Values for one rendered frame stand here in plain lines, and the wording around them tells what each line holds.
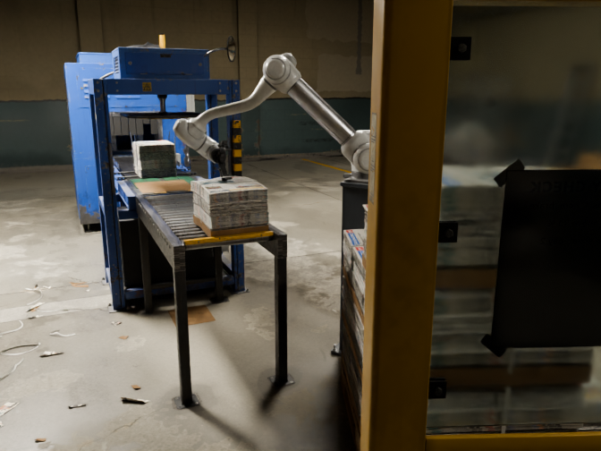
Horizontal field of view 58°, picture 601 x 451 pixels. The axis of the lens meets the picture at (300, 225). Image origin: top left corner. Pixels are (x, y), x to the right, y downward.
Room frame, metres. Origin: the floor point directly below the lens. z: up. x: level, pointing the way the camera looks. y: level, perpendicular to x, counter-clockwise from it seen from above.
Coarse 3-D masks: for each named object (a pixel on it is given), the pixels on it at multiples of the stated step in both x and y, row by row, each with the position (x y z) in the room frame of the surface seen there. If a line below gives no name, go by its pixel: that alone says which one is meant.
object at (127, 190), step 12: (132, 180) 4.17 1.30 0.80; (144, 180) 4.17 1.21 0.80; (156, 180) 4.17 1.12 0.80; (168, 180) 4.17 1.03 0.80; (192, 180) 4.17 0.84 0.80; (120, 192) 4.07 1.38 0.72; (132, 192) 3.67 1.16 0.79; (156, 192) 3.63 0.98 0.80; (168, 192) 3.66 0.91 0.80; (180, 192) 3.68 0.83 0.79; (192, 192) 3.71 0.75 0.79; (132, 204) 3.55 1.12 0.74
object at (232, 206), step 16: (208, 192) 2.43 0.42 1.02; (224, 192) 2.44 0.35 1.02; (240, 192) 2.47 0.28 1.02; (256, 192) 2.50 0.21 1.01; (208, 208) 2.44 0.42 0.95; (224, 208) 2.44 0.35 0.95; (240, 208) 2.47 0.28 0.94; (256, 208) 2.50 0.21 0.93; (208, 224) 2.47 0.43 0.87; (224, 224) 2.44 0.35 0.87; (240, 224) 2.47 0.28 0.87; (256, 224) 2.51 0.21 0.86
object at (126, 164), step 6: (120, 162) 5.25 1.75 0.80; (126, 162) 5.25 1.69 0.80; (132, 162) 5.25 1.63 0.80; (114, 168) 4.86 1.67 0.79; (120, 168) 4.82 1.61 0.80; (126, 168) 4.82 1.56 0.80; (132, 168) 4.82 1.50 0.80; (180, 168) 4.86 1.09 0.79; (114, 174) 4.49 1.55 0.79; (120, 174) 4.49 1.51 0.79; (126, 174) 4.45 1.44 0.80; (132, 174) 4.45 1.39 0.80; (180, 174) 4.45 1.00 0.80; (186, 174) 4.45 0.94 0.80; (192, 174) 4.50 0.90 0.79; (114, 180) 4.75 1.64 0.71; (120, 180) 4.58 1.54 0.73; (126, 180) 4.25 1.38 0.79
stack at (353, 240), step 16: (352, 240) 2.33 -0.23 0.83; (352, 256) 2.25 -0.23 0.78; (352, 272) 2.21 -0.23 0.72; (352, 304) 2.17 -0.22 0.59; (352, 320) 2.15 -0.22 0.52; (352, 336) 2.19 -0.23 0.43; (352, 352) 2.16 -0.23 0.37; (352, 368) 2.16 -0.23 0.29; (352, 384) 2.13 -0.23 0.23; (352, 416) 2.20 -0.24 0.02; (352, 432) 2.08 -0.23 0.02
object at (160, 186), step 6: (174, 180) 4.16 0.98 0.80; (180, 180) 4.16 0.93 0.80; (138, 186) 3.88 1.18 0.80; (144, 186) 3.88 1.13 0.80; (150, 186) 3.88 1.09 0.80; (156, 186) 3.88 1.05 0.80; (162, 186) 3.88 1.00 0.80; (168, 186) 3.88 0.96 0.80; (174, 186) 3.88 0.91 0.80; (180, 186) 3.88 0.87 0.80; (186, 186) 3.88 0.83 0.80; (192, 186) 3.88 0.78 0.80; (144, 192) 3.63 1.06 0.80
